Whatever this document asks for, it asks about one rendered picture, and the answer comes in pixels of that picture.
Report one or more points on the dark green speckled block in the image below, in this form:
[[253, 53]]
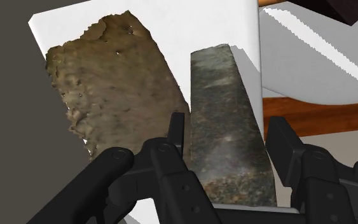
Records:
[[222, 124]]

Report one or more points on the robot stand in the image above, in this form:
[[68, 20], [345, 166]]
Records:
[[336, 7]]

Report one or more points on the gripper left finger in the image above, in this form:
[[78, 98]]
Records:
[[166, 186]]

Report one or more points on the white furniture with wooden frame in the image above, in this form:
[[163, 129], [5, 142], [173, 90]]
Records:
[[305, 77]]

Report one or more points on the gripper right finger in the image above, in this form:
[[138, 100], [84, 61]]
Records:
[[321, 186]]

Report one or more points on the brown ragged flat slab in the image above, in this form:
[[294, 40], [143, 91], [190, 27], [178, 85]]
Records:
[[113, 93]]

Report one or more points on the white table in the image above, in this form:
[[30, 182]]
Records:
[[197, 24]]

